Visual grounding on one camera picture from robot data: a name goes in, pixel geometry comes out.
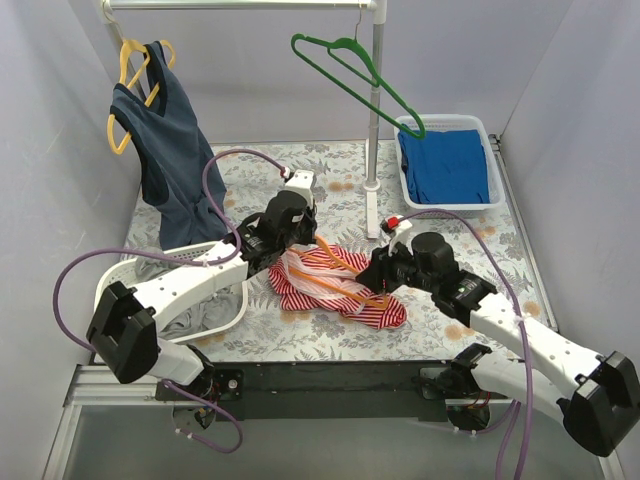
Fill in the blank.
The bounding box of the orange hanger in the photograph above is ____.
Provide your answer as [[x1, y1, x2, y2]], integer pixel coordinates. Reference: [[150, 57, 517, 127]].
[[285, 234, 391, 311]]

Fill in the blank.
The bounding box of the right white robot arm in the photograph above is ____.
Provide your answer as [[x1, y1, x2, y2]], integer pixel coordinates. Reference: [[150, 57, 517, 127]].
[[356, 232, 639, 457]]

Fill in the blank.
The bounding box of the floral table mat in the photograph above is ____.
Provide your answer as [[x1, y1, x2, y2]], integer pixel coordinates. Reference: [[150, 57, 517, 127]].
[[119, 142, 556, 362]]

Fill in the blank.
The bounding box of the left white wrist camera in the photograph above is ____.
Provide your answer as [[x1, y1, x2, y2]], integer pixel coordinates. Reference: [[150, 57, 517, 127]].
[[283, 170, 316, 208]]

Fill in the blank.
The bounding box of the white clothes rack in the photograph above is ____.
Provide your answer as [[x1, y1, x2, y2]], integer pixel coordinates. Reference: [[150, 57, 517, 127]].
[[99, 1, 387, 239]]

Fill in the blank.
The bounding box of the red white striped tank top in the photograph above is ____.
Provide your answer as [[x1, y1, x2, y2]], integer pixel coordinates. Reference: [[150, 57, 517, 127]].
[[268, 244, 408, 330]]

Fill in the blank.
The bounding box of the grey garment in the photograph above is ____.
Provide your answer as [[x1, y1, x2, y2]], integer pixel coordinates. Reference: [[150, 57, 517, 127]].
[[134, 257, 247, 340]]

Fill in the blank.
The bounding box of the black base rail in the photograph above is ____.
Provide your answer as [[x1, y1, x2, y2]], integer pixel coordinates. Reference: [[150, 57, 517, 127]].
[[154, 359, 501, 424]]

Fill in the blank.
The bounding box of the green hanger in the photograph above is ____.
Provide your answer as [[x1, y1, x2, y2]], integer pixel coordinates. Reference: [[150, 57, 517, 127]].
[[290, 1, 426, 140]]

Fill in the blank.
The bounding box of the white laundry basket left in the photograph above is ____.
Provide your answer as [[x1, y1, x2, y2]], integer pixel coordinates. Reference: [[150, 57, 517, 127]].
[[94, 241, 248, 344]]

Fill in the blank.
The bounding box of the blue folded cloth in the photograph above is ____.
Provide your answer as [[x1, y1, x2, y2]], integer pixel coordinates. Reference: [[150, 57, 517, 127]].
[[397, 130, 490, 204]]

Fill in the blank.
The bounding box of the yellow hanger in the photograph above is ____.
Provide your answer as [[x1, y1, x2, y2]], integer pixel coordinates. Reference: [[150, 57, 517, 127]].
[[108, 39, 176, 155]]

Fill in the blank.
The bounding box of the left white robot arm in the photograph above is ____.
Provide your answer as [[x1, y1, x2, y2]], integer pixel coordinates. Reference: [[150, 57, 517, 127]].
[[86, 187, 317, 400]]

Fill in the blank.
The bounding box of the navy blue tank top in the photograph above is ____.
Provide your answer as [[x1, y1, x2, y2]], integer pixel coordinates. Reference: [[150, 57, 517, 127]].
[[110, 41, 227, 250]]

